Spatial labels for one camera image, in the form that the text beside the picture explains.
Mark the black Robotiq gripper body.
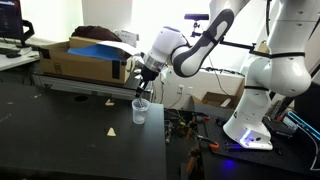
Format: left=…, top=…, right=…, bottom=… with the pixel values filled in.
left=139, top=64, right=160, bottom=84

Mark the clear plastic cup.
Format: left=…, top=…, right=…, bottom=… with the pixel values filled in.
left=131, top=98, right=151, bottom=125

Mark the white paper sheet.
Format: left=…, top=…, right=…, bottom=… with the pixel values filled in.
left=96, top=39, right=143, bottom=57

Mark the white printed box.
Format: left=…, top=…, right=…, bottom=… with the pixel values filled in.
left=114, top=29, right=140, bottom=48

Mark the tan triangular tape scrap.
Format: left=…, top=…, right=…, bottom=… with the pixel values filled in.
left=106, top=127, right=117, bottom=138

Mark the black shelf platform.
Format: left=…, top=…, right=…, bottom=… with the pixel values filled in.
left=31, top=71, right=154, bottom=103

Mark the black table grommet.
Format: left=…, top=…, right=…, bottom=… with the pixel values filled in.
left=73, top=95, right=89, bottom=103

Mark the large taped cardboard box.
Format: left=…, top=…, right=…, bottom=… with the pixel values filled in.
left=38, top=35, right=137, bottom=85

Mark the orange black clamp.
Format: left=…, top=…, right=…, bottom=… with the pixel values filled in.
left=184, top=143, right=202, bottom=175
left=184, top=114, right=203, bottom=141
left=196, top=133, right=220, bottom=150

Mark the blue sheet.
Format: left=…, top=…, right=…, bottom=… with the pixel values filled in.
left=66, top=43, right=123, bottom=62

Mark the dark brown cloth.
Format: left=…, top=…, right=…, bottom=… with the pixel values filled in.
left=70, top=25, right=123, bottom=43

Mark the open cardboard box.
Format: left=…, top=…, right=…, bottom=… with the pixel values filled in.
left=192, top=79, right=247, bottom=110

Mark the tan box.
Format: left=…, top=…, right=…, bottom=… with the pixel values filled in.
left=258, top=39, right=273, bottom=55

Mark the white office desk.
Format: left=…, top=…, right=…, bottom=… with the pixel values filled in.
left=0, top=38, right=42, bottom=72

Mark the black computer mouse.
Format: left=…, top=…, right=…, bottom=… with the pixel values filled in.
left=5, top=52, right=23, bottom=60

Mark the black keyboard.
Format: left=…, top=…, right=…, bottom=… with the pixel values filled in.
left=0, top=46, right=33, bottom=56

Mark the black monitor with stand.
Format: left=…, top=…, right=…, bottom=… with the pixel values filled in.
left=0, top=0, right=36, bottom=48

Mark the black computer tower blue light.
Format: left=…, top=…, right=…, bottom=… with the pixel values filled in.
left=287, top=79, right=320, bottom=141

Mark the black stereo camera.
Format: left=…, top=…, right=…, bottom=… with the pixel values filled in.
left=184, top=13, right=210, bottom=22

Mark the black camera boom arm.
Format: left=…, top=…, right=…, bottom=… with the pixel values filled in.
left=219, top=39, right=278, bottom=60

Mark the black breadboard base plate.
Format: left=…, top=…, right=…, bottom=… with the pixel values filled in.
left=193, top=103, right=320, bottom=178

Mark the white cable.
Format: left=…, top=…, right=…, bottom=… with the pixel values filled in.
left=309, top=133, right=320, bottom=172

